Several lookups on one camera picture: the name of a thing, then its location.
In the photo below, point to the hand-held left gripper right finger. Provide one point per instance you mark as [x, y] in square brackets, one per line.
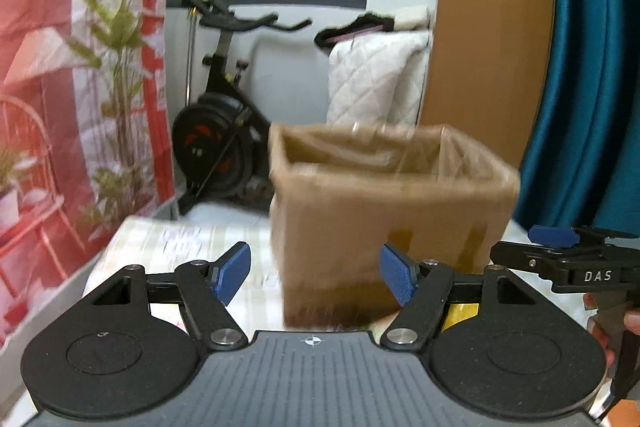
[397, 274]

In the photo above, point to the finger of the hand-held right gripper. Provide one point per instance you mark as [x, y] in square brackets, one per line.
[525, 259]
[552, 234]

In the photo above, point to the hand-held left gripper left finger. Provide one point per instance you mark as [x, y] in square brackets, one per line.
[235, 274]

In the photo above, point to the brown cardboard box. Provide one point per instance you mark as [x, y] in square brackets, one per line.
[350, 217]

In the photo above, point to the yellow snack packet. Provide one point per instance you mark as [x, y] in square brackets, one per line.
[462, 313]

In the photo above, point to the person's right hand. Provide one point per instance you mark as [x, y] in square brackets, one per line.
[632, 323]

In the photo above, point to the black exercise bike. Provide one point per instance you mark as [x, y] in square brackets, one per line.
[220, 127]

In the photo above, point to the white quilted blanket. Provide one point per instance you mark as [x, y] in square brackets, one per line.
[370, 77]

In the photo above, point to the wooden chair back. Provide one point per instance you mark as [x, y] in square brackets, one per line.
[480, 32]

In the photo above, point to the black garment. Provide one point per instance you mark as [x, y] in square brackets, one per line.
[350, 29]

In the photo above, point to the white fluffy cloth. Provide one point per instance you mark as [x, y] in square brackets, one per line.
[412, 18]

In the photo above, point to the potted plant in pink stand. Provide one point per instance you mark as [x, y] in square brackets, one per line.
[60, 57]

